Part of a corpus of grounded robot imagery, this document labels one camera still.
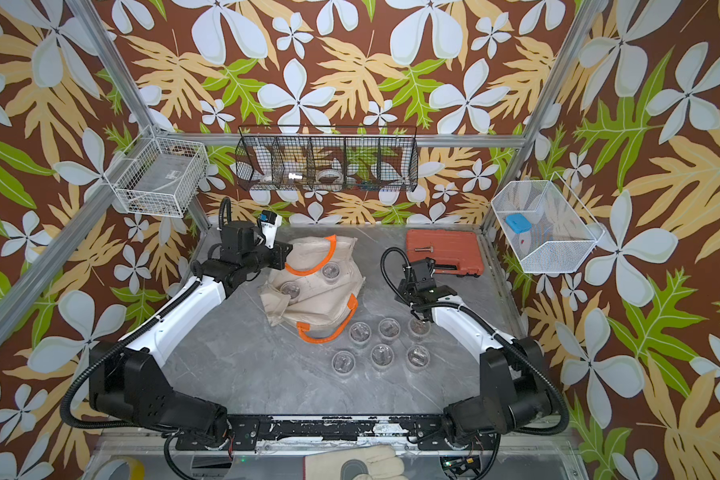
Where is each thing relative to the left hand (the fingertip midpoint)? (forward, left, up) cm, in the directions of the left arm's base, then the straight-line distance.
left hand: (292, 242), depth 83 cm
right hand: (-6, -34, -15) cm, 38 cm away
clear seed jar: (-19, -19, -19) cm, 33 cm away
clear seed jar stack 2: (+2, -10, -18) cm, 21 cm away
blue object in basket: (+7, -65, +1) cm, 66 cm away
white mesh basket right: (-2, -73, +6) cm, 73 cm away
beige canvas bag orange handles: (-1, -5, -24) cm, 25 cm away
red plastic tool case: (+15, -54, -23) cm, 61 cm away
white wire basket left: (+17, +39, +9) cm, 44 cm away
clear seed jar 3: (-18, -37, -18) cm, 45 cm away
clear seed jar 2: (-18, -28, -19) cm, 38 cm away
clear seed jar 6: (-26, -35, -19) cm, 48 cm away
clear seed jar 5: (-28, -15, -19) cm, 37 cm away
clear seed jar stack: (-3, +3, -19) cm, 19 cm away
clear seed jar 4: (-25, -26, -19) cm, 41 cm away
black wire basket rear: (+30, -8, +8) cm, 32 cm away
